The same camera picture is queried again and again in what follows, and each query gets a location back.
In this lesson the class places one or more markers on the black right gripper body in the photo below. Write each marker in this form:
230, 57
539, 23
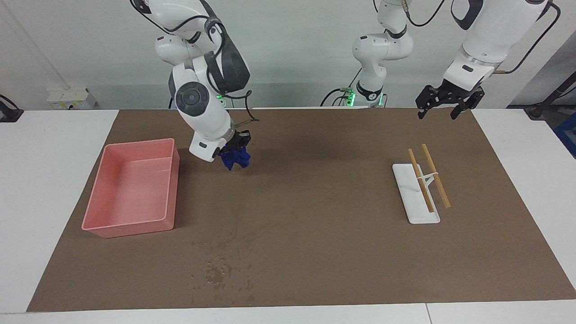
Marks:
233, 143

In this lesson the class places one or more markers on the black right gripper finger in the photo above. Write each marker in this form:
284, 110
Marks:
246, 139

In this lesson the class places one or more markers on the wooden rod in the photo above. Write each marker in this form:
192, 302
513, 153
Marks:
420, 180
443, 193

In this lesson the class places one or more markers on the brown table mat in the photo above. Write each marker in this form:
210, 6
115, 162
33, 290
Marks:
315, 202

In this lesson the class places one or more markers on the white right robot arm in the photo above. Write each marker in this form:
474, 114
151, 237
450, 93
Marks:
207, 121

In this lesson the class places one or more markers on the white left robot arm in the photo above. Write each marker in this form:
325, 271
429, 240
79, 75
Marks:
490, 36

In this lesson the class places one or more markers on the black stand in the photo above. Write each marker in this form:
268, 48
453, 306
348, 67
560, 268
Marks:
540, 109

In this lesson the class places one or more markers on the white power strip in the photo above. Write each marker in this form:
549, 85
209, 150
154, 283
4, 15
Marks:
72, 99

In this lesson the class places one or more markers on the blue box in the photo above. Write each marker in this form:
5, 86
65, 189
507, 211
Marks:
568, 135

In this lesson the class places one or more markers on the black clamp mount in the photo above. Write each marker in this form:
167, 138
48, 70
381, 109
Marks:
9, 114

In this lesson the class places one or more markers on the white rack tray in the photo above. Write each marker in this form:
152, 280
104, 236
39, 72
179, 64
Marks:
411, 189

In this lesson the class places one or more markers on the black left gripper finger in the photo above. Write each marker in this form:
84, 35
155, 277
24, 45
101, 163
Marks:
424, 102
467, 104

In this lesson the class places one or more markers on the blue towel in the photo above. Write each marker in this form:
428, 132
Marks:
236, 159

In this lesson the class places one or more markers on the pink plastic bin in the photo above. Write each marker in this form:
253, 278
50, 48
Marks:
135, 189

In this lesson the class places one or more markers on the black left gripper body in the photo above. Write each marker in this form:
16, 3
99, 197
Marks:
454, 93

